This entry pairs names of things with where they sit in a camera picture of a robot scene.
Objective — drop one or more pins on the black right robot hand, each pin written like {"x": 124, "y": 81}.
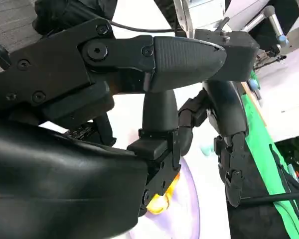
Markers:
{"x": 52, "y": 174}

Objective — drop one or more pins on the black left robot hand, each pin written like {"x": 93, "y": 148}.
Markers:
{"x": 226, "y": 107}

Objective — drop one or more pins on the orange and white bread roll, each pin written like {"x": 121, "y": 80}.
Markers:
{"x": 159, "y": 205}

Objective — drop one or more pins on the pale green mug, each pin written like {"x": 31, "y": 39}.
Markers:
{"x": 208, "y": 150}

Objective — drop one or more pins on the green cloth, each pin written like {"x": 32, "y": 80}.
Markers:
{"x": 264, "y": 149}

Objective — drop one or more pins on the white background desk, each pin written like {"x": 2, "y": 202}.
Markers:
{"x": 284, "y": 99}

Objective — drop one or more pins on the lilac plate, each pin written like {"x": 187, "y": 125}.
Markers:
{"x": 182, "y": 219}

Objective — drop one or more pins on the black robot body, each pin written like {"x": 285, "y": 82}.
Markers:
{"x": 64, "y": 12}

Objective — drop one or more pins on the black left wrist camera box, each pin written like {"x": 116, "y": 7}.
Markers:
{"x": 239, "y": 62}

